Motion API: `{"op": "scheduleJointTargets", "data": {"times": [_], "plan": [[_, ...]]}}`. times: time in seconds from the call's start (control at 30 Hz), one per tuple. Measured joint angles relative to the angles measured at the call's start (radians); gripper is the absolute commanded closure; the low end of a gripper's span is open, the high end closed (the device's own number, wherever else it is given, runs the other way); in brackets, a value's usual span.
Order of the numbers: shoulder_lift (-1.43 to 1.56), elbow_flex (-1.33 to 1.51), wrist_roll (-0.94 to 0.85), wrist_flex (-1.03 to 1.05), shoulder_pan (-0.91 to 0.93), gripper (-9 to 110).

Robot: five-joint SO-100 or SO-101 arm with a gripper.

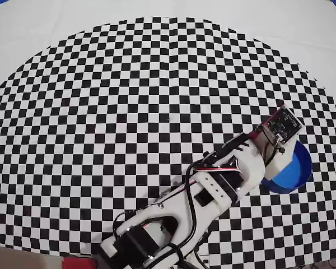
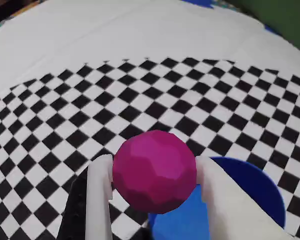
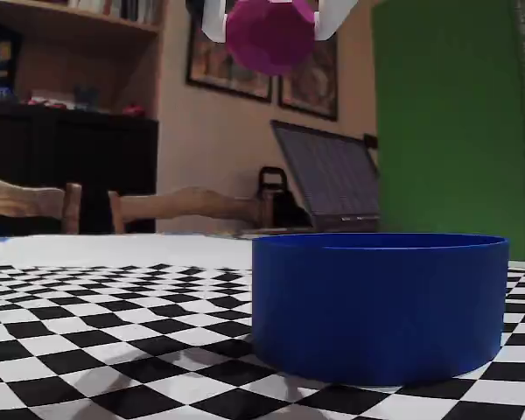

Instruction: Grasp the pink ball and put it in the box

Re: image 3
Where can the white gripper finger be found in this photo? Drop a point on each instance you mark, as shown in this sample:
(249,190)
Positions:
(332,17)

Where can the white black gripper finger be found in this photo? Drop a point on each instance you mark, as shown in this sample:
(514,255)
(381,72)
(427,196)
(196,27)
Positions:
(214,22)

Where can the pink faceted ball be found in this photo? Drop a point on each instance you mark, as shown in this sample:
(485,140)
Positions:
(267,35)

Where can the blue round box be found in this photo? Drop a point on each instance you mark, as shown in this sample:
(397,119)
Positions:
(376,306)

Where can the dark framed picture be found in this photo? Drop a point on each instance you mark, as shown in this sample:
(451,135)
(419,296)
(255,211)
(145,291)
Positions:
(308,83)
(210,65)

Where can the row of shelf books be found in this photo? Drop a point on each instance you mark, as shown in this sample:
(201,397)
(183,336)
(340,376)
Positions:
(114,6)

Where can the small red object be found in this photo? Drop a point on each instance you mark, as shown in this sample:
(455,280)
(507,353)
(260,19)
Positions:
(135,108)

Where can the small blue cup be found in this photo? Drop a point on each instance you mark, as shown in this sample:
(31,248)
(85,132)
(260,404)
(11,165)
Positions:
(86,96)

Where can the open grey laptop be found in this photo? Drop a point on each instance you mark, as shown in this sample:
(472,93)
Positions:
(328,175)

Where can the green board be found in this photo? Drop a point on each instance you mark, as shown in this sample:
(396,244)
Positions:
(450,131)

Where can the pink red flat object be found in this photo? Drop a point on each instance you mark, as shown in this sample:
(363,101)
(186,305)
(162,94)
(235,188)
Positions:
(48,101)

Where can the wooden chair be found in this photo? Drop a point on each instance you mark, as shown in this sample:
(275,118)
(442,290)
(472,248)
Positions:
(179,203)
(22,201)

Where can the black white checkered cloth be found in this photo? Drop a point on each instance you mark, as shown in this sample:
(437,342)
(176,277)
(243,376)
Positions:
(114,328)

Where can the wooden wall shelf unit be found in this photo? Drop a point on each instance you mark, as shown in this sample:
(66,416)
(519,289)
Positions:
(92,57)

